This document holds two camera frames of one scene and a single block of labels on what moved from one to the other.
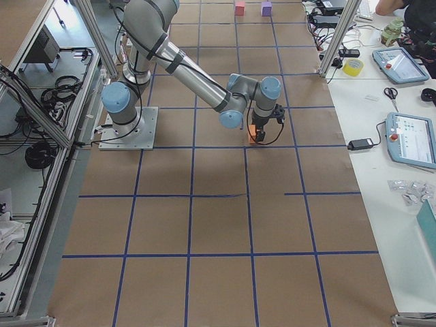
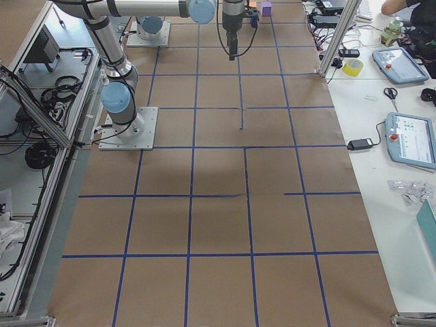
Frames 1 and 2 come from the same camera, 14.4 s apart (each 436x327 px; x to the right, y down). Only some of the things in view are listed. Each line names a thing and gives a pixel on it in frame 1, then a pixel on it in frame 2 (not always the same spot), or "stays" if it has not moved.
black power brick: x=349 y=53 stays
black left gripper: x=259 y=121 → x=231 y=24
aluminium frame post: x=347 y=16 stays
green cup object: x=392 y=31 stays
